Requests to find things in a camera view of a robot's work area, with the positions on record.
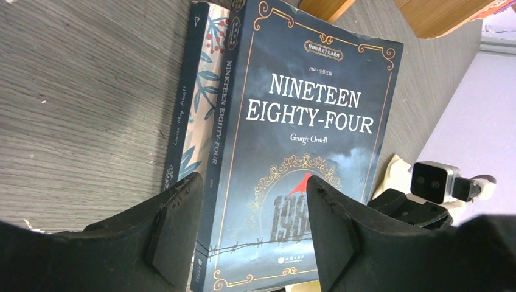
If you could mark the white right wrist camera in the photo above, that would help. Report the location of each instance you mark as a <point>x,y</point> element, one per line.
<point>444,185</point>

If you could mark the wooden book rack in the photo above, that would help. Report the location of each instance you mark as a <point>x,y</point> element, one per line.
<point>427,19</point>

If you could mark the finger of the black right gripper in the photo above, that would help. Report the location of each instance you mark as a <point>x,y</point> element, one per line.
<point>397,205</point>

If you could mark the blue Nineteen Eighty-Four book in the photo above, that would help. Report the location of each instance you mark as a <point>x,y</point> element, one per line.
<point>298,97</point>

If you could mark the floral Louisa May Alcott book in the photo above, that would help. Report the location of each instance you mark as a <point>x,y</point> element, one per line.
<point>196,97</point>

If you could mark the orange 78-Storey Treehouse book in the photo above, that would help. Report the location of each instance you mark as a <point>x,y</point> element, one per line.
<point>495,8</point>

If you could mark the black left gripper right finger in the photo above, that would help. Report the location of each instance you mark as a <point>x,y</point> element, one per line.
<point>358,248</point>

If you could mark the cream cloth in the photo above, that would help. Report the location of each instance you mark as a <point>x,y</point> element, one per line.
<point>397,177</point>

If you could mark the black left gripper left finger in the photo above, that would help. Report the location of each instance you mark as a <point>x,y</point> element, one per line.
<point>148,247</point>

